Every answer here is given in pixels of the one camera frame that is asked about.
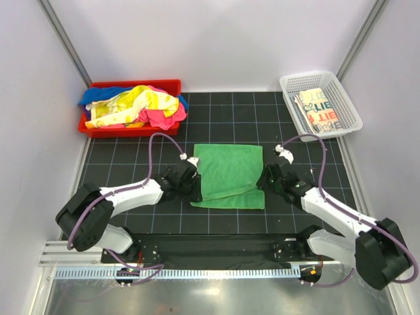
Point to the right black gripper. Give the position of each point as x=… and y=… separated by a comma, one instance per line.
x=262, y=182

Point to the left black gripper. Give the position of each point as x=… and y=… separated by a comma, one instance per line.
x=196, y=195

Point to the green towel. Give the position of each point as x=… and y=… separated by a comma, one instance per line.
x=229, y=175

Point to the printed rabbit towel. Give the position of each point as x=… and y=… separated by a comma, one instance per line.
x=317, y=111

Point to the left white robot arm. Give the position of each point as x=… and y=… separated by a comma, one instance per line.
x=85, y=218

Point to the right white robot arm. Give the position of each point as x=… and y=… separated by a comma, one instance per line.
x=375, y=249

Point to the black grid mat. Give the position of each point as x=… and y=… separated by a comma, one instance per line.
x=260, y=119

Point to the pink towel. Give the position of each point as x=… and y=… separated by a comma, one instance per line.
x=162, y=110

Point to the yellow white towel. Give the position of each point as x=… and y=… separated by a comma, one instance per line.
x=118, y=112

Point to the white perforated basket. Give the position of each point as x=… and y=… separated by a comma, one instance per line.
x=335, y=93

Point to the red plastic bin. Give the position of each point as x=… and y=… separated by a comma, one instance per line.
x=172, y=86

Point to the blue towel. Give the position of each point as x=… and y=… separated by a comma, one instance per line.
x=95, y=94

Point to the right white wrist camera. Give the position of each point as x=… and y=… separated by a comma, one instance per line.
x=280, y=151

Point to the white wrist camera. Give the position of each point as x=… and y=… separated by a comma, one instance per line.
x=280, y=151
x=195, y=161

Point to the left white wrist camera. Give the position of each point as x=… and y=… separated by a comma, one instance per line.
x=195, y=161

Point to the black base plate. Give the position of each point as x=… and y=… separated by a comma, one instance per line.
x=214, y=251

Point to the slotted cable duct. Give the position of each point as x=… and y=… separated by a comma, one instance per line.
x=121, y=273

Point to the aluminium frame rail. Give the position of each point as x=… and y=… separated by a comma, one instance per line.
x=56, y=253

